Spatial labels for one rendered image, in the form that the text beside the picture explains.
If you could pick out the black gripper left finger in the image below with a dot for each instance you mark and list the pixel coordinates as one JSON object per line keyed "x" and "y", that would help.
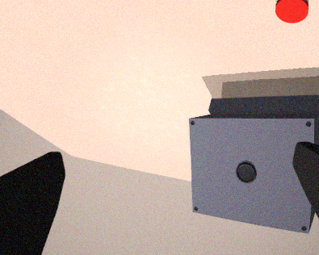
{"x": 29, "y": 197}

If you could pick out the dark grey panel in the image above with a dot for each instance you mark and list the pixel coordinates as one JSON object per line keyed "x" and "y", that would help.
{"x": 241, "y": 160}

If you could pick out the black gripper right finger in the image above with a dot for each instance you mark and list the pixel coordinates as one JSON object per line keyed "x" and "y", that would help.
{"x": 306, "y": 164}

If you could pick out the red peg with white band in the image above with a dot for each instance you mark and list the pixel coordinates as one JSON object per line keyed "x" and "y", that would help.
{"x": 292, "y": 11}

